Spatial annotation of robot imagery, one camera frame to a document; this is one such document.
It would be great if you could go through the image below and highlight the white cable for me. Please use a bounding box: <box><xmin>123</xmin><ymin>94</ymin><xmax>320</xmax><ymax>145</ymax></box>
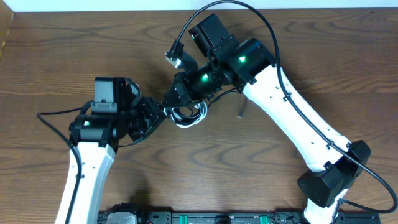
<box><xmin>166</xmin><ymin>100</ymin><xmax>208</xmax><ymax>128</ymax></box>

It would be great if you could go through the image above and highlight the wooden side panel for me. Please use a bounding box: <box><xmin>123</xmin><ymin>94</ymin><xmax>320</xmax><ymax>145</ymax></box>
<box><xmin>0</xmin><ymin>0</ymin><xmax>14</xmax><ymax>57</ymax></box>

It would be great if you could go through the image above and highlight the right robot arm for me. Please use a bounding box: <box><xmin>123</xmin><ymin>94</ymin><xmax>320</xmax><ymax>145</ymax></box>
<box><xmin>163</xmin><ymin>14</ymin><xmax>371</xmax><ymax>223</ymax></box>

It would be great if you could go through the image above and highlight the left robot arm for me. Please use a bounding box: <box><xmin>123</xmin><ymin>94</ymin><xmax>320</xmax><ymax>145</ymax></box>
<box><xmin>55</xmin><ymin>77</ymin><xmax>165</xmax><ymax>223</ymax></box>

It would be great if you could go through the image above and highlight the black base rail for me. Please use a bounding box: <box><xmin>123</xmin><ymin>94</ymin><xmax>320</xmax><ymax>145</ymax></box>
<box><xmin>99</xmin><ymin>202</ymin><xmax>382</xmax><ymax>224</ymax></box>

